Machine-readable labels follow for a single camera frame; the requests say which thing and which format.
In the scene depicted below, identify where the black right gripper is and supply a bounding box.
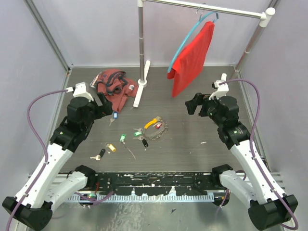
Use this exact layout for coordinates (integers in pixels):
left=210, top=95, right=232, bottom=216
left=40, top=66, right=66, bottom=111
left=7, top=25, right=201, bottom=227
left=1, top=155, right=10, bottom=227
left=185, top=92, right=224, bottom=127

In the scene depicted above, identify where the green tagged single key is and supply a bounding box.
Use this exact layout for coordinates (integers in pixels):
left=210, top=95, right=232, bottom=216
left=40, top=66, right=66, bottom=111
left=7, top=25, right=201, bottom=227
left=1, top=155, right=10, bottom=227
left=119, top=134, right=126, bottom=143

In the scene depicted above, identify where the yellow handled metal keyring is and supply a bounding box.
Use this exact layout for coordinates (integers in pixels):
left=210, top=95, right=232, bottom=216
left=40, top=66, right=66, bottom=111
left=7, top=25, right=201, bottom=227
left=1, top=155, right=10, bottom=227
left=142, top=116, right=168, bottom=141

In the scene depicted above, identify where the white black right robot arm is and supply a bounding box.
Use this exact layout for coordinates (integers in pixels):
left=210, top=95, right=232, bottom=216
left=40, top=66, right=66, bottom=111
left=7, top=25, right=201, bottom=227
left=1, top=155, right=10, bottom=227
left=185, top=93, right=298, bottom=231

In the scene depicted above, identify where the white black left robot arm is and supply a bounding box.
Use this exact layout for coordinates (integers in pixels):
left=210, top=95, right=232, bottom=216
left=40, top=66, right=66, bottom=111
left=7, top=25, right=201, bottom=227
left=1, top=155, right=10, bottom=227
left=2, top=93, right=113, bottom=231

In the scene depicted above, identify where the blue tagged key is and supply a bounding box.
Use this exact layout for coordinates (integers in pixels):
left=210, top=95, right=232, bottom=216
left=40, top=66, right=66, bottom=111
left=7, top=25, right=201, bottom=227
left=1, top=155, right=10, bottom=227
left=109, top=111, right=118, bottom=126

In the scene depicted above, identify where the maroon crumpled garment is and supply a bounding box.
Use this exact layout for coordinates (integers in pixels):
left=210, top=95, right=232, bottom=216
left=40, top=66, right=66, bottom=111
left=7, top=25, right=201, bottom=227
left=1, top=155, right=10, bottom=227
left=90, top=69, right=138, bottom=113

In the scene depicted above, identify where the red hanging cloth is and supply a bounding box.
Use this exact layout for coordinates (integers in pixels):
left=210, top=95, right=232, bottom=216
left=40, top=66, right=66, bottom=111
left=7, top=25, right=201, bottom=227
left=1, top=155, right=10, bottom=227
left=167, top=21, right=215, bottom=97

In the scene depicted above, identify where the yellow tagged key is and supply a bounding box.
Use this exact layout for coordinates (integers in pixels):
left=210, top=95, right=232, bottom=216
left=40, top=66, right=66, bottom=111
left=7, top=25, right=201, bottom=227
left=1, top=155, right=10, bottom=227
left=105, top=143, right=116, bottom=152

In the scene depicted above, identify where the red key tag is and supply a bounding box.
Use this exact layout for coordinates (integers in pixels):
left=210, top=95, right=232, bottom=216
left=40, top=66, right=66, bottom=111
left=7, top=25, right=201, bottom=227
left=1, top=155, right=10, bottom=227
left=155, top=123, right=162, bottom=129

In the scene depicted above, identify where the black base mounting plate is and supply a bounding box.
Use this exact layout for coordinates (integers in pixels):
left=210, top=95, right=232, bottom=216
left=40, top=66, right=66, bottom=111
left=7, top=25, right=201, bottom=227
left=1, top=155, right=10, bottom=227
left=79, top=172, right=226, bottom=196

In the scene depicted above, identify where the teal clothes hanger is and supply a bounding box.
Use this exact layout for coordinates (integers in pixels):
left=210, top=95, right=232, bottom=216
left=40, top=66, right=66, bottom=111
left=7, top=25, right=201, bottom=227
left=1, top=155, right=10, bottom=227
left=167, top=3, right=219, bottom=73

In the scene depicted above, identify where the white metal clothes rack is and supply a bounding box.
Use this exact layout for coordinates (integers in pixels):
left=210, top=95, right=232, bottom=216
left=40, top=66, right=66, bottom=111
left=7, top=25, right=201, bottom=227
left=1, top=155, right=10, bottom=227
left=133, top=0, right=279, bottom=108

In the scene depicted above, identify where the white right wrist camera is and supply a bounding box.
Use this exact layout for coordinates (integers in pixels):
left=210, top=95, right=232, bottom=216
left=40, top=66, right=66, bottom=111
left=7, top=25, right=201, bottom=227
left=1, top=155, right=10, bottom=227
left=209, top=73, right=229, bottom=100

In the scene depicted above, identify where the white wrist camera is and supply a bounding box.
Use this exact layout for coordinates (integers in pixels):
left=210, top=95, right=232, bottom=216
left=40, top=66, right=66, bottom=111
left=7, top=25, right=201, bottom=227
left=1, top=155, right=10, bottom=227
left=65, top=82, right=94, bottom=102
left=209, top=73, right=229, bottom=100

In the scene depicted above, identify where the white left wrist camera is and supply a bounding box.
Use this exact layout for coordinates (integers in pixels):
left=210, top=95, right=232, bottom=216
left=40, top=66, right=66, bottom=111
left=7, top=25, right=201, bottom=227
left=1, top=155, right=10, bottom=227
left=65, top=82, right=94, bottom=102

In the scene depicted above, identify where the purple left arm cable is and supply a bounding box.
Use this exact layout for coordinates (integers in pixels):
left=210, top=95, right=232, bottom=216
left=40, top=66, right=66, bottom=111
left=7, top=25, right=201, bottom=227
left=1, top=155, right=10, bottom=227
left=4, top=89, right=73, bottom=229

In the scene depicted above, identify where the black tagged key on ring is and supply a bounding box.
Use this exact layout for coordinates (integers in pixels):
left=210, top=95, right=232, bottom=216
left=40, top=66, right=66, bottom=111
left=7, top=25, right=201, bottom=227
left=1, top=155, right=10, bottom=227
left=138, top=136, right=149, bottom=148

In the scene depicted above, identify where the grey slotted cable duct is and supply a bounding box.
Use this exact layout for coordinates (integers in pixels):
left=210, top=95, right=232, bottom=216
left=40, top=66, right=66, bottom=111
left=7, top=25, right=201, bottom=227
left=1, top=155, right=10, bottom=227
left=67, top=192, right=215, bottom=203

